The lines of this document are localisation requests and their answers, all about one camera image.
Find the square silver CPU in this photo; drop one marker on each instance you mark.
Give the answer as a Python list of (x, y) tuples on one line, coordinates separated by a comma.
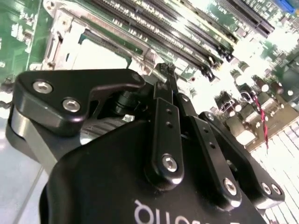
[(100, 58)]

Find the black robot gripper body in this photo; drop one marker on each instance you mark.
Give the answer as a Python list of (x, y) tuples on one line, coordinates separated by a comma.
[(105, 186)]

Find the metal socket cover frame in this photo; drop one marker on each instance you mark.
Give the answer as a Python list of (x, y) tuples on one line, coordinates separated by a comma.
[(61, 25)]

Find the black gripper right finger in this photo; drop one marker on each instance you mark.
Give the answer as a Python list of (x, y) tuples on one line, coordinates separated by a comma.
[(203, 140)]

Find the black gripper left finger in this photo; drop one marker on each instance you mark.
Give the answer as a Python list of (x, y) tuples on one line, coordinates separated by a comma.
[(58, 88)]

